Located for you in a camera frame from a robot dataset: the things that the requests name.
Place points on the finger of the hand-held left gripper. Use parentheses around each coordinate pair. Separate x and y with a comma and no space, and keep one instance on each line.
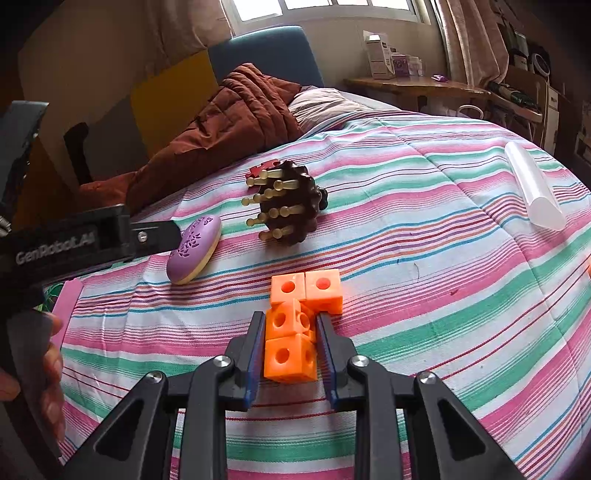
(157,237)

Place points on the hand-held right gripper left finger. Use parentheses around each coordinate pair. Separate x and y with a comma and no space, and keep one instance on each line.
(251,360)

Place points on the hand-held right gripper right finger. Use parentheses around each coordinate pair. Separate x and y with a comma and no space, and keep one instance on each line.
(325,364)

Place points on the orange snap cube block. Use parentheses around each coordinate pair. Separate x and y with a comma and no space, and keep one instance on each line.
(288,360)

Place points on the purple oval case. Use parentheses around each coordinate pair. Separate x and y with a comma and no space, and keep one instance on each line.
(194,249)

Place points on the person's left hand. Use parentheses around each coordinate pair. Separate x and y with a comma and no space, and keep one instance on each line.
(55,392)

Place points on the red puzzle piece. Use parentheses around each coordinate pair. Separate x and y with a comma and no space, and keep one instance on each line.
(258,170)

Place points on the brown quilted duvet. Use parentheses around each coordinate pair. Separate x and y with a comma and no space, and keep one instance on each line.
(231,120)

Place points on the brown wooden massage comb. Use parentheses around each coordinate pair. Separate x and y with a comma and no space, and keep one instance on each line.
(300,198)

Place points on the striped bed sheet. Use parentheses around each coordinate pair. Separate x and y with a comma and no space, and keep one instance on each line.
(438,230)

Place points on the colour block padded headboard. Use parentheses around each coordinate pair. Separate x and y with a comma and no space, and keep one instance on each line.
(258,55)

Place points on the grey striped pillow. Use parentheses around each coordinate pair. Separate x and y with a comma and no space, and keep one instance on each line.
(323,106)

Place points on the beige curtain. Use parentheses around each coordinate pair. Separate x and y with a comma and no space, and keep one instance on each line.
(471,37)
(194,23)

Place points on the clear plastic tube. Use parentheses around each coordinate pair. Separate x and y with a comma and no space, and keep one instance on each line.
(535,189)

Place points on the window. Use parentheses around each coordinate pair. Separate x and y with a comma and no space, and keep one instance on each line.
(323,11)

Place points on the tall white box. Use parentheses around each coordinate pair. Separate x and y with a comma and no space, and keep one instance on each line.
(376,55)

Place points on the wooden shelf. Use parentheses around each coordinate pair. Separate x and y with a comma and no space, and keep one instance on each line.
(415,85)

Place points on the purple box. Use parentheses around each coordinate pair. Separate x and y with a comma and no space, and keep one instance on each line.
(400,64)

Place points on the purple wrapper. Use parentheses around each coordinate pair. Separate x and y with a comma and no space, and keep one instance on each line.
(441,78)

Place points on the small white box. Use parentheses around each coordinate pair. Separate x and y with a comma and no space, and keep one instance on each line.
(416,67)

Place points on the black frame post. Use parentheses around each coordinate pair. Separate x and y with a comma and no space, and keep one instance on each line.
(77,152)

